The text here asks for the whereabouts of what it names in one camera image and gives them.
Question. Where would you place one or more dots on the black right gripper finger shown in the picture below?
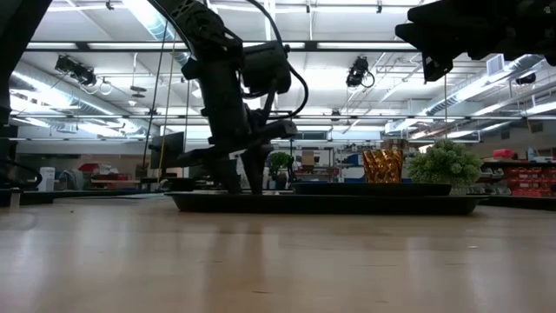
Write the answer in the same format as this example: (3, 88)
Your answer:
(434, 43)
(434, 13)

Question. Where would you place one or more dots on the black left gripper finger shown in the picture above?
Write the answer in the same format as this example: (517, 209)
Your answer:
(257, 169)
(229, 178)

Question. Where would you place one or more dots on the golden ribbed cup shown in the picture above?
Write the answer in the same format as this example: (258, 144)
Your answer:
(382, 166)

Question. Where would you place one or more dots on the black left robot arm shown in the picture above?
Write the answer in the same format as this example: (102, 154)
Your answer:
(200, 30)

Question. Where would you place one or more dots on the black arm base stand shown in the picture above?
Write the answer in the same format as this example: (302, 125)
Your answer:
(11, 87)

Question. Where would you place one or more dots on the black flat tray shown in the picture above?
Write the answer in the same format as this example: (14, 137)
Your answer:
(321, 204)

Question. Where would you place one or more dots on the small potted green plant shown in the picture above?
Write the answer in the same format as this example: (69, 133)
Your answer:
(280, 163)

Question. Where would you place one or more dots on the brown cardboard box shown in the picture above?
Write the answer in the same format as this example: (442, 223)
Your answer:
(308, 158)

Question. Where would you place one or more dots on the black monitor on stand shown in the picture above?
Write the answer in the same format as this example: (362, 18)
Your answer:
(167, 150)

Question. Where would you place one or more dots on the bushy green artificial plant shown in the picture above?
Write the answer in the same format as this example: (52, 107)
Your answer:
(444, 165)

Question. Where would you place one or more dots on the shelf with small red bins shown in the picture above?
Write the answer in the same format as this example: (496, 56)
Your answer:
(527, 178)

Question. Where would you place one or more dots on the white container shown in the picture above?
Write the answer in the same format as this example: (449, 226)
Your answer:
(47, 179)

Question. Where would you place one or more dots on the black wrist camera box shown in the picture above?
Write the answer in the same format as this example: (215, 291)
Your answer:
(266, 67)

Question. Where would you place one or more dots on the black overhead frame beam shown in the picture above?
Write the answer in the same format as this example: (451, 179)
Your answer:
(130, 46)

